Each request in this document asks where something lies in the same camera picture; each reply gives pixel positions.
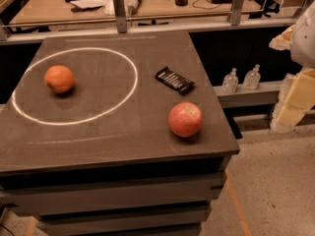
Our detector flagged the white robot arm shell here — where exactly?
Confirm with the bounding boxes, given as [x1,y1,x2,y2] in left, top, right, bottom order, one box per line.
[290,1,315,68]

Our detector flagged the red apple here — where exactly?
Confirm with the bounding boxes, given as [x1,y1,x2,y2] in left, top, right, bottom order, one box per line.
[168,102,203,138]

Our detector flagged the left clear plastic bottle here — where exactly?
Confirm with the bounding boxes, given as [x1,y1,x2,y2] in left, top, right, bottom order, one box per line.
[222,68,238,94]

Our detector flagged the clear plastic bottle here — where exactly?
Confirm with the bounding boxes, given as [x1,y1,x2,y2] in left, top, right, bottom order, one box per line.
[243,64,261,89]
[222,68,238,94]

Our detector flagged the right clear plastic bottle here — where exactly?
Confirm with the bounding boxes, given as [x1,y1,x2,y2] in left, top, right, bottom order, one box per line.
[243,64,261,89]

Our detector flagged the orange fruit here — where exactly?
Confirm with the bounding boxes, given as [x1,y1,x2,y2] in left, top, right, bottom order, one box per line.
[44,65,75,93]

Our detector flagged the grey caulking tube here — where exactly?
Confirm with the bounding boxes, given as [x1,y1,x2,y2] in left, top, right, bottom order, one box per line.
[127,0,142,15]

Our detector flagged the white paper sheets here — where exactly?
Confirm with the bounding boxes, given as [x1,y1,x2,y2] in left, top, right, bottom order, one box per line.
[71,0,108,10]

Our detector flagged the stacked grey slab pedestal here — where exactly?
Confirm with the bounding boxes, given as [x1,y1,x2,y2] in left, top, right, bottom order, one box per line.
[1,156,228,236]

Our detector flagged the left metal frame post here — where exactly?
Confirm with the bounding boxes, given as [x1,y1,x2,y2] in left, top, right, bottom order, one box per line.
[113,0,127,33]

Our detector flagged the aluminium rail beam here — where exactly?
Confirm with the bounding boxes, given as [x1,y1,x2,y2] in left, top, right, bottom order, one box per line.
[0,18,296,45]

